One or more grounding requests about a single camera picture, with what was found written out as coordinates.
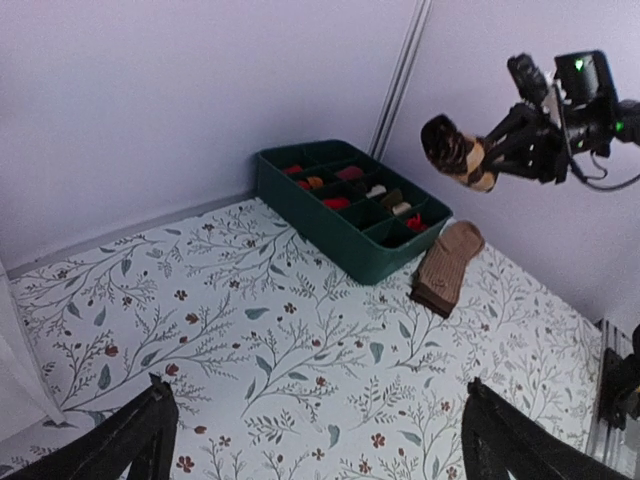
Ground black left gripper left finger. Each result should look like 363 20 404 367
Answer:
7 374 179 480

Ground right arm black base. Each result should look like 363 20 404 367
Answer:
598 327 639 431

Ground floral patterned table mat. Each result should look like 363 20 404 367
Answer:
1 200 601 479

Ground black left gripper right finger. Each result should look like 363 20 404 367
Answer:
461 378 626 480

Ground red rolled sock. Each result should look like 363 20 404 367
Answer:
322 197 351 210

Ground brown tan argyle sock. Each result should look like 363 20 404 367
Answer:
420 114 497 193

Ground brown cream rolled sock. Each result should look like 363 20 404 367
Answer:
380 189 412 216

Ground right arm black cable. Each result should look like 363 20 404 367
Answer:
559 109 640 192

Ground plain brown sock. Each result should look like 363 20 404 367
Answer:
409 221 485 319

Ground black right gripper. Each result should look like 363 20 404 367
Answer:
484 103 568 184

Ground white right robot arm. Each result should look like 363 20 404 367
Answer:
482 50 639 192

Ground green divided organizer tray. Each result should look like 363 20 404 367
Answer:
255 139 452 285

